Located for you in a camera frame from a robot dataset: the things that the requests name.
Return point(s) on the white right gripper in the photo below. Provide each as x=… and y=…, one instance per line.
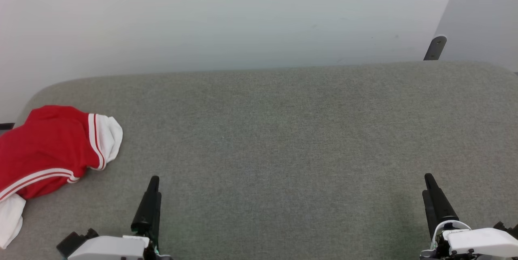
x=481, y=244

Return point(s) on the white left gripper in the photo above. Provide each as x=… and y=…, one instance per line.
x=109, y=248

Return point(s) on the red jersey with white sleeves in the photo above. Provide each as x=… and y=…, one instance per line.
x=48, y=146

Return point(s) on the grey fabric sofa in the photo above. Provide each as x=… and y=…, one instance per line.
x=283, y=130

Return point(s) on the small black floor object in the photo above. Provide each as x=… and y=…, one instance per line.
x=6, y=126

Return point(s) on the white board panel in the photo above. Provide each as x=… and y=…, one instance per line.
x=481, y=13

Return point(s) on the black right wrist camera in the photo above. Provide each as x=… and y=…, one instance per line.
x=502, y=227

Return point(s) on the grey metal bracket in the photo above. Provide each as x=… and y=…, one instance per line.
x=436, y=47

